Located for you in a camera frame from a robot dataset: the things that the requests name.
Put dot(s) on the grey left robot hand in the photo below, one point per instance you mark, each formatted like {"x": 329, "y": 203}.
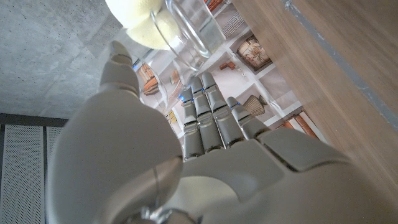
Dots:
{"x": 124, "y": 149}

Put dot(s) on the pale yellow sponge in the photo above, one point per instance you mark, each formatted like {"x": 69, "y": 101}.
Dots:
{"x": 133, "y": 12}

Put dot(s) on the clear glass cup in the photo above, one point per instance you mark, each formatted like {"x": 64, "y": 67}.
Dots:
{"x": 199, "y": 31}

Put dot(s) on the dark perforated metal panel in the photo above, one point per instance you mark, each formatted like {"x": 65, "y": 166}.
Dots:
{"x": 21, "y": 174}

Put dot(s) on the printed bookshelf backdrop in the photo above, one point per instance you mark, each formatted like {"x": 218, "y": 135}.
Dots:
{"x": 255, "y": 54}

